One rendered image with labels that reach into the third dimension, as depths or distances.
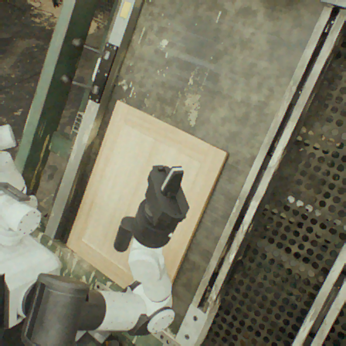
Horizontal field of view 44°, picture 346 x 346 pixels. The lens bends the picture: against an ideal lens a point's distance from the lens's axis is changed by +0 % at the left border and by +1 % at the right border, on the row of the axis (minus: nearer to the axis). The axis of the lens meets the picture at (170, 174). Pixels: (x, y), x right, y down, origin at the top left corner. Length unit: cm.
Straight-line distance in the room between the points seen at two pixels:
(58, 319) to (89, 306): 7
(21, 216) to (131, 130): 57
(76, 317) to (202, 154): 60
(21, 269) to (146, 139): 60
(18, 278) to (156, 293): 32
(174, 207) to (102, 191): 73
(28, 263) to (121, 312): 24
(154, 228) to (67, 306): 25
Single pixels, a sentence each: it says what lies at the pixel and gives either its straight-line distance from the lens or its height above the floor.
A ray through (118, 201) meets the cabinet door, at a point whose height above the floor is 110.
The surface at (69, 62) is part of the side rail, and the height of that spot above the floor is 137.
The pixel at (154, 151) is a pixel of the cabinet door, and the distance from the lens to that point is 138.
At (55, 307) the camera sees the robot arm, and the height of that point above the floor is 135.
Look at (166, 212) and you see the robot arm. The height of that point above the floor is 158.
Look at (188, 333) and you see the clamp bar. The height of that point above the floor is 96.
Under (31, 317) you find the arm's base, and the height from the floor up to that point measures 130.
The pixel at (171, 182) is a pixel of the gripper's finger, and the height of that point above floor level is 162.
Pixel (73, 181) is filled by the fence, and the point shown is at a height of 110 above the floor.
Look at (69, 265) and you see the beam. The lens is 160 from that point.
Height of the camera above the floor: 216
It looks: 43 degrees down
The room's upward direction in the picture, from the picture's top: straight up
